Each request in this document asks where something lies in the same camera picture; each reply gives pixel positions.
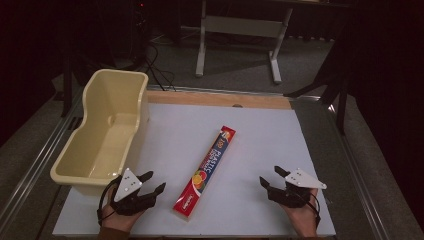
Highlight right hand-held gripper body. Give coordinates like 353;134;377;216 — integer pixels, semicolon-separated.
266;167;328;209

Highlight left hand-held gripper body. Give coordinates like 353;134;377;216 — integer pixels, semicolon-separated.
109;167;157;216

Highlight long red and blue box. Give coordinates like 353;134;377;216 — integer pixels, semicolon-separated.
172;125;237;219

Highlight cream plastic tub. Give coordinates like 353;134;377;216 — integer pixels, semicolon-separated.
49;68;150;196

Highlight person's right hand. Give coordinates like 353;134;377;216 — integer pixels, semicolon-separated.
281;187;320;238

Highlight person's left hand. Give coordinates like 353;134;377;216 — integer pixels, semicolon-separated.
99;188;145;233

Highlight wooden board strip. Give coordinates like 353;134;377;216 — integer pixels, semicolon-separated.
146;90;293;110

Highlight black stand legs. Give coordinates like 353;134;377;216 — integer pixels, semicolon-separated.
283;19;354;136

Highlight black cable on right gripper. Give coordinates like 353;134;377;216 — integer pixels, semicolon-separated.
295;190;322;230

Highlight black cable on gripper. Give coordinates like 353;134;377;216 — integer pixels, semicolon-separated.
295;190;322;230
96;174;123;228

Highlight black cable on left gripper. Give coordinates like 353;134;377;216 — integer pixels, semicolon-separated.
96;174;123;228

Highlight black floor cables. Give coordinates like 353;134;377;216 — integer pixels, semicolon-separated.
131;19;178;92

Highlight white metal table frame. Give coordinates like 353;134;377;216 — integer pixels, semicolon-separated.
195;0;294;85

